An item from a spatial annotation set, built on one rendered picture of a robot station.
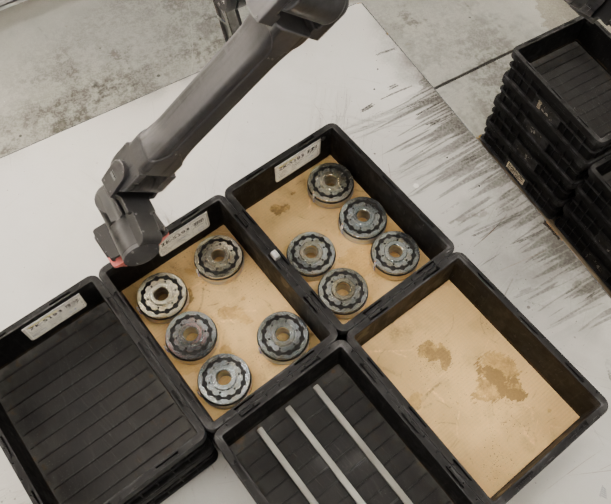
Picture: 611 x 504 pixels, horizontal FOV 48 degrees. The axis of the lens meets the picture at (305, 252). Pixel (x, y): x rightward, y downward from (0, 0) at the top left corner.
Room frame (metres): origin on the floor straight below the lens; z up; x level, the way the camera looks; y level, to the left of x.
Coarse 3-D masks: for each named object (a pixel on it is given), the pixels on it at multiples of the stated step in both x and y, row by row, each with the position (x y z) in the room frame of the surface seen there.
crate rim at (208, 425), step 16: (176, 224) 0.67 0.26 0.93; (240, 224) 0.67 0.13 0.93; (256, 240) 0.64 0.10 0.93; (288, 272) 0.57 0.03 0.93; (112, 288) 0.53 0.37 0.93; (320, 320) 0.47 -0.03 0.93; (144, 336) 0.43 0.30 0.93; (336, 336) 0.43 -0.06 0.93; (160, 352) 0.40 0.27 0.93; (288, 368) 0.37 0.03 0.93; (176, 384) 0.34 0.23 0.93; (272, 384) 0.34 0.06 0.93; (192, 400) 0.32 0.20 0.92; (224, 416) 0.28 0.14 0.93
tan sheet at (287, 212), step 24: (312, 168) 0.87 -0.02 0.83; (288, 192) 0.81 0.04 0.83; (360, 192) 0.81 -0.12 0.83; (264, 216) 0.75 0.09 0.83; (288, 216) 0.75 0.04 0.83; (312, 216) 0.75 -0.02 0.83; (336, 216) 0.75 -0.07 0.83; (288, 240) 0.69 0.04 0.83; (336, 240) 0.69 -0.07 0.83; (336, 264) 0.63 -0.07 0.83; (360, 264) 0.63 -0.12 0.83; (312, 288) 0.58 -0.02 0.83; (384, 288) 0.58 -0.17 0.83
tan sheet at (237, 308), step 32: (192, 256) 0.65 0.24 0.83; (128, 288) 0.57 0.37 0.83; (192, 288) 0.58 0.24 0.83; (224, 288) 0.58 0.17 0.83; (256, 288) 0.58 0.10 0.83; (224, 320) 0.50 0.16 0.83; (256, 320) 0.50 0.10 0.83; (224, 352) 0.44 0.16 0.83; (256, 352) 0.44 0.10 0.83; (192, 384) 0.37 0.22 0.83; (224, 384) 0.37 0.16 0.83; (256, 384) 0.37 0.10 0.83
